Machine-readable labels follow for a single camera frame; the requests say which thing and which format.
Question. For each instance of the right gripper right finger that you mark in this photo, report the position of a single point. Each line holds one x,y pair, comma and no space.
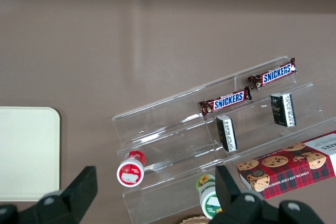
228,192

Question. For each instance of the Snickers chocolate bar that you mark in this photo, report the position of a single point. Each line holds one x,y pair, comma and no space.
225,101
275,74

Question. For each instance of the cream plastic tray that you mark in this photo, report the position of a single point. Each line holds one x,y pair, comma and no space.
26,153

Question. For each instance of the red lid yogurt cup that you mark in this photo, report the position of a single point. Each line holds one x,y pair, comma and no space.
130,172

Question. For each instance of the red tartan cookie box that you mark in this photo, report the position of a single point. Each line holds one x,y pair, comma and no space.
288,171

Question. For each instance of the wicker basket with foil trays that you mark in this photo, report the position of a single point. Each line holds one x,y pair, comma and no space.
195,220

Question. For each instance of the small black carton box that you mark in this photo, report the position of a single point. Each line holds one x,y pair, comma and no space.
227,133
283,110

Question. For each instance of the clear acrylic stepped shelf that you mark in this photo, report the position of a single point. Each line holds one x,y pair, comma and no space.
168,129

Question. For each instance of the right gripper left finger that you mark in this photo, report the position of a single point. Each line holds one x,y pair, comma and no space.
76,195

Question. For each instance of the green lid yogurt cup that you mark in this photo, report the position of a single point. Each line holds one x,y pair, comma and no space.
206,197

